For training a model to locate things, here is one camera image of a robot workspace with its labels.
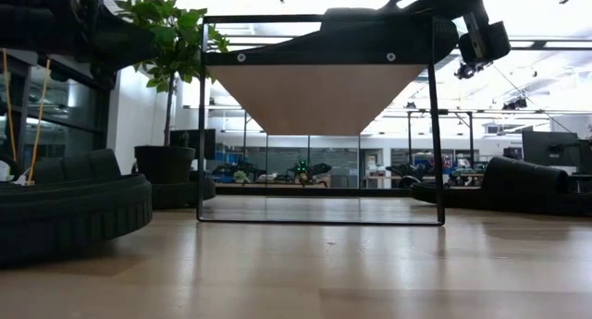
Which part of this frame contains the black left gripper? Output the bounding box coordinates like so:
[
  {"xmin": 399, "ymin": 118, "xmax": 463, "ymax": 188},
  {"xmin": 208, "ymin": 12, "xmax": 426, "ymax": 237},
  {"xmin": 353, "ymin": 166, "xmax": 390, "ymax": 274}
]
[{"xmin": 0, "ymin": 0, "xmax": 156, "ymax": 76}]

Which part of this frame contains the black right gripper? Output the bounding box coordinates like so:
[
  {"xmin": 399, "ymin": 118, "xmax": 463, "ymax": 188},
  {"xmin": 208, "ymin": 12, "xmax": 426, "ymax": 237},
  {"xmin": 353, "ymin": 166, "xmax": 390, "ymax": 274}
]
[{"xmin": 383, "ymin": 0, "xmax": 487, "ymax": 21}]

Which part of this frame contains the wooden shelf black metal frame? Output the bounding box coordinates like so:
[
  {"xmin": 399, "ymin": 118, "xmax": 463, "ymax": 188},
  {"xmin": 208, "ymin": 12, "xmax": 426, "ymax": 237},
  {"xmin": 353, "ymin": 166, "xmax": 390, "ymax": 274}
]
[{"xmin": 196, "ymin": 14, "xmax": 447, "ymax": 227}]

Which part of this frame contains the black ceiling spotlight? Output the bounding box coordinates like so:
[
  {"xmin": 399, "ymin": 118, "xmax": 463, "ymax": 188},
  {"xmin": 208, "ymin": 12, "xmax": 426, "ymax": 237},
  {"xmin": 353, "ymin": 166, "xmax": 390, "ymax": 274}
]
[{"xmin": 454, "ymin": 62, "xmax": 485, "ymax": 80}]

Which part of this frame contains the black computer monitor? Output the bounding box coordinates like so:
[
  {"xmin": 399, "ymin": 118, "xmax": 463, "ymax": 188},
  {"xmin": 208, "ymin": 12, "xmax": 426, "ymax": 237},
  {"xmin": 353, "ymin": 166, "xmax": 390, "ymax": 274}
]
[
  {"xmin": 522, "ymin": 129, "xmax": 580, "ymax": 168},
  {"xmin": 169, "ymin": 128, "xmax": 217, "ymax": 161}
]

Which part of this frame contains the green plant in black pot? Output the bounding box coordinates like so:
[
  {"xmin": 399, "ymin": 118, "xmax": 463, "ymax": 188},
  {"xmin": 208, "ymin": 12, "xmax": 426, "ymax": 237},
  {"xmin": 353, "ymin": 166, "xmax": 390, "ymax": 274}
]
[{"xmin": 113, "ymin": 0, "xmax": 231, "ymax": 198}]

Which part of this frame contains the yellow cable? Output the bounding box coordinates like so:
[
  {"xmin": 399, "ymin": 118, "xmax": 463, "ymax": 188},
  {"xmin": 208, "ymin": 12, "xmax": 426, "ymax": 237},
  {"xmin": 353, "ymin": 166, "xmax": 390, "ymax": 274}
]
[{"xmin": 2, "ymin": 48, "xmax": 51, "ymax": 185}]

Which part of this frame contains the black background rig frame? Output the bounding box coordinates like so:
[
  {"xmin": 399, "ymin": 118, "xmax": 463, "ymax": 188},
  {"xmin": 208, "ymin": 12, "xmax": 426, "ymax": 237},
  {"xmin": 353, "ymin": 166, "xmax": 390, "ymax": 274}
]
[{"xmin": 404, "ymin": 106, "xmax": 476, "ymax": 167}]

